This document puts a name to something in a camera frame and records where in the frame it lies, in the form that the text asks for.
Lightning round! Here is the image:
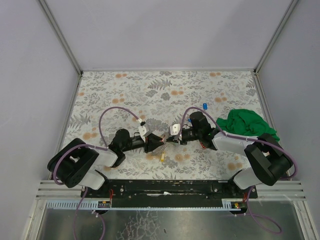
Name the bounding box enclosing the numbered keyring organizer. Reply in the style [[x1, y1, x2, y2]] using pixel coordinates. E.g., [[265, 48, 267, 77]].
[[151, 143, 166, 156]]

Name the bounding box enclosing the yellow tag key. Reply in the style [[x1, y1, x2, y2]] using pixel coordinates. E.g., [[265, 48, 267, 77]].
[[160, 153, 165, 162]]

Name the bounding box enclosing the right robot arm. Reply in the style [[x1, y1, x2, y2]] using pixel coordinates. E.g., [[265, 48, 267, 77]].
[[167, 111, 293, 190]]

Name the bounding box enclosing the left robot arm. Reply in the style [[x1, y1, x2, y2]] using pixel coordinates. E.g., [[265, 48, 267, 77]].
[[47, 127, 165, 190]]

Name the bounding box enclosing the green cloth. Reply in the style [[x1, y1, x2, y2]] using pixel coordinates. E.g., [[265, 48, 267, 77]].
[[216, 109, 280, 142]]

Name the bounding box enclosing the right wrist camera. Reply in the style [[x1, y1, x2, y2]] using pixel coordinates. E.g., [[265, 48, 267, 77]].
[[169, 123, 181, 136]]

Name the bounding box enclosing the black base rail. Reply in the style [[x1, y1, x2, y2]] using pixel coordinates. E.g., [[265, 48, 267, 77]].
[[85, 179, 258, 209]]

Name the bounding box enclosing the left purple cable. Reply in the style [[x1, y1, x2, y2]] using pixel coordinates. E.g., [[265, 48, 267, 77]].
[[51, 106, 145, 240]]

